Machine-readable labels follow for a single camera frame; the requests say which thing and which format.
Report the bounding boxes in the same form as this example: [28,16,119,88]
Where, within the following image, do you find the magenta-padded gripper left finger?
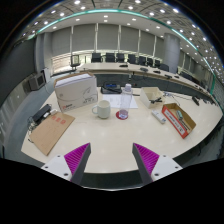
[40,142,92,187]

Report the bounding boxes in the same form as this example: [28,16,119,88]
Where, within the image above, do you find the white ceramic mug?
[91,99,112,120]

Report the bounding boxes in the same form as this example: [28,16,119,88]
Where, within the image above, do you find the grey boxy monitor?
[28,71,47,92]

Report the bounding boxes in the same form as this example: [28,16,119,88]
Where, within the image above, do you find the black desk console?
[100,81,123,95]

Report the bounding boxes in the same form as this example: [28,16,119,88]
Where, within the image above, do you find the red-sided cardboard box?
[161,102,197,140]

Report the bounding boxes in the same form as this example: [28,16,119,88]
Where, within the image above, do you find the round ceiling lights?
[19,0,224,74]

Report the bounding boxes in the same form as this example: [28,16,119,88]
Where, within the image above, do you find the clear plastic water bottle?
[118,83,133,120]

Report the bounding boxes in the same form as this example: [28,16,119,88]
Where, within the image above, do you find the white desk organizer box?
[139,86,165,109]

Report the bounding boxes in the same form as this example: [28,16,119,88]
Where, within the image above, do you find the black power strip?
[31,103,53,123]

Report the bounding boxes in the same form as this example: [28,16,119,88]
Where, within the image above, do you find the brown paper envelope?
[28,111,76,157]

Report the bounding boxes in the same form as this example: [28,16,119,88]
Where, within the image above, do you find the black marker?
[149,96,164,104]

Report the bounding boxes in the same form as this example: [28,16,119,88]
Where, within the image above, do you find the white remote control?
[151,109,167,125]

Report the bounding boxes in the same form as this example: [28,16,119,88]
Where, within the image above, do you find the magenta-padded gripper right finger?
[131,142,184,187]

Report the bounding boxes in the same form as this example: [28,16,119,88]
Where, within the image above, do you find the black office chairs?
[90,52,171,73]

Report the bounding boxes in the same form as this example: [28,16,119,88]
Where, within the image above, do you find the flat round red coaster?
[115,110,130,121]

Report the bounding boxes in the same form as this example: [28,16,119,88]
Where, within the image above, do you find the black cable bundle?
[27,118,39,133]

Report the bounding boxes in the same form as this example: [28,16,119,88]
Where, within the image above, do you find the white copy paper box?
[53,71,99,113]

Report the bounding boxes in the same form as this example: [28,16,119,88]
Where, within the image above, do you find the white printed paper sheet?
[102,93,139,110]

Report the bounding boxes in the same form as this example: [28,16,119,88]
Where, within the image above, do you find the long curved conference desk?
[76,62,214,101]

